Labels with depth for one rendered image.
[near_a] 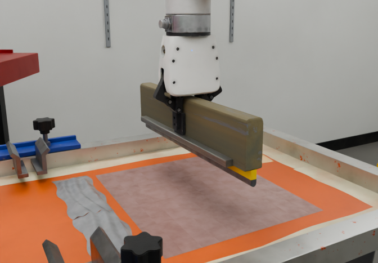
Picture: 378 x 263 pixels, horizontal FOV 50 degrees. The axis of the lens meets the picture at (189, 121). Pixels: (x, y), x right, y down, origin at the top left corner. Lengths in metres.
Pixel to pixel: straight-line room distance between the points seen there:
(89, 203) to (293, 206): 0.36
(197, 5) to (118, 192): 0.37
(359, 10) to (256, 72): 1.22
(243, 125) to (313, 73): 3.23
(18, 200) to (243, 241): 0.41
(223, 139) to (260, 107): 2.84
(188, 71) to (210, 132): 0.11
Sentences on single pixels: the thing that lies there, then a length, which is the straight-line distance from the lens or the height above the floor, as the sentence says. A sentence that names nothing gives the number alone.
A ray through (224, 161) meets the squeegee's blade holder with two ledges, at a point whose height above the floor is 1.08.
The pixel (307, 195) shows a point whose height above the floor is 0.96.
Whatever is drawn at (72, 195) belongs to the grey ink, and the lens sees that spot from 0.79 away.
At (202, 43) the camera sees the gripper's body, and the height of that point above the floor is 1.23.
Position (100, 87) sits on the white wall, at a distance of 2.77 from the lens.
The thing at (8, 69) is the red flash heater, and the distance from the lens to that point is 1.75.
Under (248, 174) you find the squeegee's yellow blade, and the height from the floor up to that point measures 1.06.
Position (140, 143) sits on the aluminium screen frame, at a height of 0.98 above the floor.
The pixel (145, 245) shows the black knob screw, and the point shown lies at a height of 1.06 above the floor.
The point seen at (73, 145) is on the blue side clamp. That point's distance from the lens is 0.94.
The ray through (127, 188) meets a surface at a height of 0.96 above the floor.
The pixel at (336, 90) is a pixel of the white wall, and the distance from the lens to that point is 4.02.
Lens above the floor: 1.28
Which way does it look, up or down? 15 degrees down
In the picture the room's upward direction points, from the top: straight up
